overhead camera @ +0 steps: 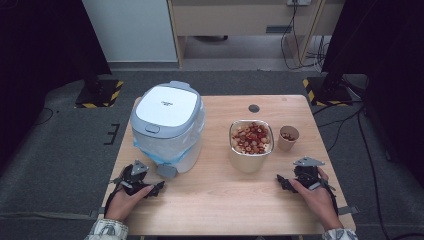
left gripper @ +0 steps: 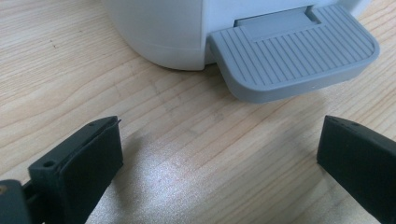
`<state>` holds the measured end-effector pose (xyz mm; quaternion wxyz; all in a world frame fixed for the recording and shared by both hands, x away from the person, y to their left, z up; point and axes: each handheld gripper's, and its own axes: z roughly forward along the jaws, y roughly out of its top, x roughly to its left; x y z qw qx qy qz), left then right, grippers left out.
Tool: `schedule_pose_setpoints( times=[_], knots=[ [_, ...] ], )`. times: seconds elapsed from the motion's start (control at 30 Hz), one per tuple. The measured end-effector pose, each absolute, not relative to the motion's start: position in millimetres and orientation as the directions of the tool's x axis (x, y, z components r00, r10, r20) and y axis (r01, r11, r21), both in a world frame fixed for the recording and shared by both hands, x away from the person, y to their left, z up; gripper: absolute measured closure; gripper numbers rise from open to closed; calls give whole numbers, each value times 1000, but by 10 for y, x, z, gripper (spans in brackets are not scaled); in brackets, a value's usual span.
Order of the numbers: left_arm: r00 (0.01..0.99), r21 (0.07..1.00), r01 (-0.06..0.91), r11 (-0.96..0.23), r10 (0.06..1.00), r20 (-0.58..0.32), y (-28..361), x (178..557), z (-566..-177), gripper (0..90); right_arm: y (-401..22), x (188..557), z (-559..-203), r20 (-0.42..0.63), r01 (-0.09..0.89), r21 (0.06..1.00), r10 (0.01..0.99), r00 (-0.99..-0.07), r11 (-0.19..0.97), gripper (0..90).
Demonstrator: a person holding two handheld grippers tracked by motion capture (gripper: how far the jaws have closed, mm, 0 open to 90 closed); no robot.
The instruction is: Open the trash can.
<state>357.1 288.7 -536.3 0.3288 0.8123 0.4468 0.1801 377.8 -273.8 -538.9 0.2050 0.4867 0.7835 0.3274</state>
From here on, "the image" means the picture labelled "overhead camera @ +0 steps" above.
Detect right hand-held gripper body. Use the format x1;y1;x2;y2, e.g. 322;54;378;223
293;156;330;192

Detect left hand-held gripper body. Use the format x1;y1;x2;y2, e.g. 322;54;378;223
113;159;155;196

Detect brown paper cup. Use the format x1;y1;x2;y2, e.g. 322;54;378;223
277;125;300;153

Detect clear plastic bin liner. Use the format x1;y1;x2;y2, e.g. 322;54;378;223
132;111;206;166

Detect person's left hand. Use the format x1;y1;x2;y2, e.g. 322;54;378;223
104;184;155;223

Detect person's right hand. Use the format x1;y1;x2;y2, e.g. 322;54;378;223
288;166;345;231

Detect bowl of red beans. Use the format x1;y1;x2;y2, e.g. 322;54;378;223
228;119;275;174

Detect grey table clamp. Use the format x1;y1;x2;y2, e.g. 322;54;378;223
337;205;361;216
89;207;107;220

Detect pile of dried fruit slices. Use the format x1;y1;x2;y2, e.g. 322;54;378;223
231;121;272;155

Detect person's left patterned sleeve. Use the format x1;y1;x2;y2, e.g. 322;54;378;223
84;217;130;240

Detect person's patterned sleeve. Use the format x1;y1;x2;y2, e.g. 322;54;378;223
321;227;360;240
84;217;130;240

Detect person's right patterned sleeve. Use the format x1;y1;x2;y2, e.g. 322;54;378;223
321;227;360;240

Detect striped black stand base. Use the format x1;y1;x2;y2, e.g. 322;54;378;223
74;78;125;109
302;75;354;108

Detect black curtain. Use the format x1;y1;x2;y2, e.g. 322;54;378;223
321;0;424;188
0;0;113;169

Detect white cabinet panel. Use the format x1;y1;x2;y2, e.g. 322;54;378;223
81;0;179;64

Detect light wooden desk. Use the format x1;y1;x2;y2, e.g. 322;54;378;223
166;0;346;68

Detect black gripper strap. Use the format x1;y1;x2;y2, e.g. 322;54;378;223
321;179;340;216
103;181;125;218

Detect black floor cables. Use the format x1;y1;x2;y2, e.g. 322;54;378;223
312;99;424;240

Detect thin black floor cable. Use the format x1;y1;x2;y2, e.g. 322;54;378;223
33;107;55;126

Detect black hanging cables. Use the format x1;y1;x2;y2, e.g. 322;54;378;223
279;2;332;71

